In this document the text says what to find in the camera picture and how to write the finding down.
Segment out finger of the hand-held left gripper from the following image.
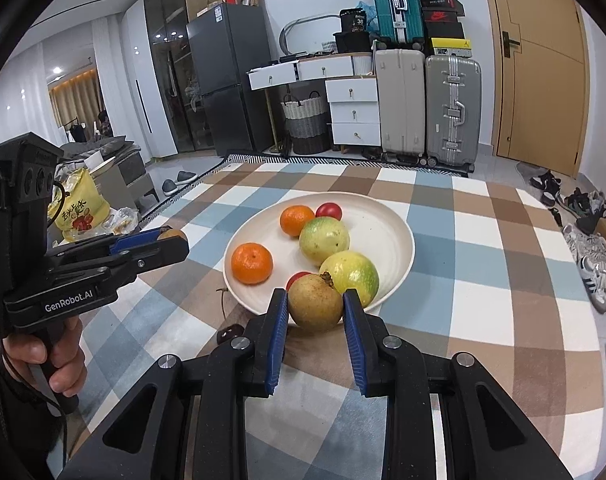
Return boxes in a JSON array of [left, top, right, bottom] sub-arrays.
[[48, 227, 166, 262], [83, 236, 190, 286]]

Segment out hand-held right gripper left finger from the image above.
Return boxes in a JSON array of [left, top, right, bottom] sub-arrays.
[[58, 289, 290, 480]]

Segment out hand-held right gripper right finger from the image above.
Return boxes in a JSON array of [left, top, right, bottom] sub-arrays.
[[343, 288, 576, 480]]

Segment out dark cherry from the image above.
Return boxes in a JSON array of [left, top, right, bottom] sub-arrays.
[[217, 287, 245, 345]]

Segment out brown pear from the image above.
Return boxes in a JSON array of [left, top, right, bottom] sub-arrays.
[[288, 271, 344, 332]]

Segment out green yellow round fruit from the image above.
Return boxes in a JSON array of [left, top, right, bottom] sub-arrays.
[[319, 251, 380, 309]]

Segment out orange mandarin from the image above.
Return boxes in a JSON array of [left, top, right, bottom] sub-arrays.
[[280, 205, 316, 237], [231, 242, 274, 285]]

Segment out cream round plate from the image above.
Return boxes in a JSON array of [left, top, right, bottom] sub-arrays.
[[223, 192, 414, 328]]

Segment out pale yellow round fruit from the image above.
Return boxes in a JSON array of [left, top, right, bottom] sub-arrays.
[[299, 216, 351, 267]]

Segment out person's left forearm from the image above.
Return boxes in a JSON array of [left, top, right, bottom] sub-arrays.
[[0, 350, 64, 480]]

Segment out person's left hand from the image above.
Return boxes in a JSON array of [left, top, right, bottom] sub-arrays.
[[5, 316, 88, 397]]

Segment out clear snack bag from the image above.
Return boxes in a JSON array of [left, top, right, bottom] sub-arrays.
[[103, 207, 140, 236]]

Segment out yellow printed bag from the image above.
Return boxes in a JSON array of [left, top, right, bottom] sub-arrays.
[[48, 167, 106, 243]]

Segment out grey sofa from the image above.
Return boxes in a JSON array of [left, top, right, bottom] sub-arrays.
[[58, 137, 156, 216]]

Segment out white sheer curtain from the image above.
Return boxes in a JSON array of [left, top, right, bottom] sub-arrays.
[[0, 20, 64, 161]]

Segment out checkered tablecloth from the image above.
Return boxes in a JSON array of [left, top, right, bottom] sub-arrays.
[[58, 157, 606, 480]]

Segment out beige curtain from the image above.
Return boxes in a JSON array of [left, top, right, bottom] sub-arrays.
[[48, 71, 104, 128]]

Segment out white wardrobe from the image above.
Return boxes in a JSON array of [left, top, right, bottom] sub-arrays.
[[120, 0, 178, 158]]

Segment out dark glass cabinet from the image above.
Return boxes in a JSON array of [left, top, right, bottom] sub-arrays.
[[144, 0, 221, 155]]

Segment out woven laundry basket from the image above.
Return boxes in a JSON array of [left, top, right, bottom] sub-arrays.
[[281, 91, 331, 155]]

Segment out dark grey refrigerator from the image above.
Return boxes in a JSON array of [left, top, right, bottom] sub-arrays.
[[186, 2, 276, 157]]

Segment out white drawer desk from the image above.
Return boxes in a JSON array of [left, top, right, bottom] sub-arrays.
[[248, 52, 382, 148]]

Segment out beige suitcase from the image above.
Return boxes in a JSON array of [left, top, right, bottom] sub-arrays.
[[374, 49, 427, 157]]

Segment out pile of shoes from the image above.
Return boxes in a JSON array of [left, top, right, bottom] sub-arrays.
[[515, 160, 606, 313]]

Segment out silver suitcase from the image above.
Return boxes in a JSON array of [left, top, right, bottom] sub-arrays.
[[425, 55, 482, 168]]

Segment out metal hoop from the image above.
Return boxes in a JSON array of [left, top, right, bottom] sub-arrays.
[[279, 16, 341, 56]]

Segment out black storage box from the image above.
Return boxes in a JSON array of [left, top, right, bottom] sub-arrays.
[[333, 31, 372, 54]]

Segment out wooden door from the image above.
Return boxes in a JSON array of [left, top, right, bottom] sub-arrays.
[[478, 0, 591, 178]]

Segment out black labelled bag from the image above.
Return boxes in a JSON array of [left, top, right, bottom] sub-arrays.
[[339, 7, 372, 33]]

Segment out yellow shoe box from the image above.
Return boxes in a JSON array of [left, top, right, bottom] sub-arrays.
[[429, 37, 472, 59]]

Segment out blue plastic bag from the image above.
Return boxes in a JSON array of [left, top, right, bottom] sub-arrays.
[[358, 0, 378, 36]]

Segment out plain black shoe box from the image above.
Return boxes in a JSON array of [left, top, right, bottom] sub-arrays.
[[423, 21, 466, 40]]

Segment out teal suitcase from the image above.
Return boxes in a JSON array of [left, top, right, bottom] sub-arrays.
[[369, 0, 426, 51]]

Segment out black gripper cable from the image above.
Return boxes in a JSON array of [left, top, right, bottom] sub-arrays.
[[0, 340, 66, 421]]

